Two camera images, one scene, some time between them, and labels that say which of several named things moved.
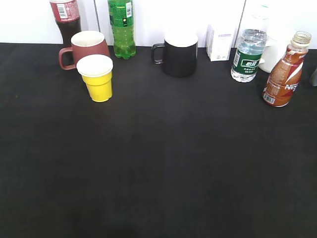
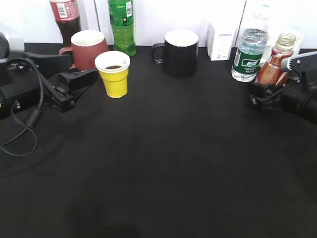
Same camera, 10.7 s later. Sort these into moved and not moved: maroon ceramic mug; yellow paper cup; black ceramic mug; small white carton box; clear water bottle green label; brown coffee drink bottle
Moved: brown coffee drink bottle; yellow paper cup
Not moved: maroon ceramic mug; small white carton box; black ceramic mug; clear water bottle green label
